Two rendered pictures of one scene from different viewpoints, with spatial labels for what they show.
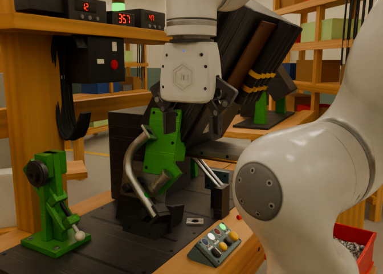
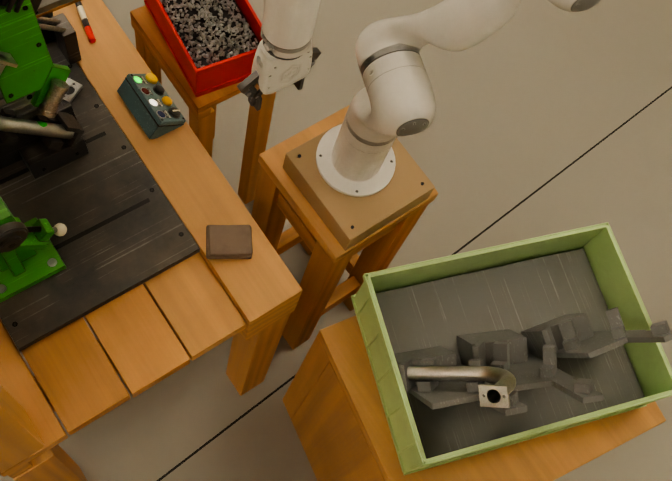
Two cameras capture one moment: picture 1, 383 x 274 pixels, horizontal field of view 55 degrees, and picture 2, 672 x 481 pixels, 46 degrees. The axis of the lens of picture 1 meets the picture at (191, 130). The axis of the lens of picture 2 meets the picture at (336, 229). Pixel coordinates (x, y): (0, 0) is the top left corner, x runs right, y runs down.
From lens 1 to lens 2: 1.42 m
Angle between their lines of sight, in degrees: 79
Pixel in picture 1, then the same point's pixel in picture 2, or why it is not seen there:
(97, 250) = (73, 220)
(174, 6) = (300, 41)
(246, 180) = (409, 128)
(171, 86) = (278, 84)
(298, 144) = (426, 95)
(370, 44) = (462, 42)
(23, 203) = not seen: outside the picture
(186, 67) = (294, 66)
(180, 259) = (148, 146)
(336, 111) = (400, 39)
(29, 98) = not seen: outside the picture
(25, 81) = not seen: outside the picture
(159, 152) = (24, 67)
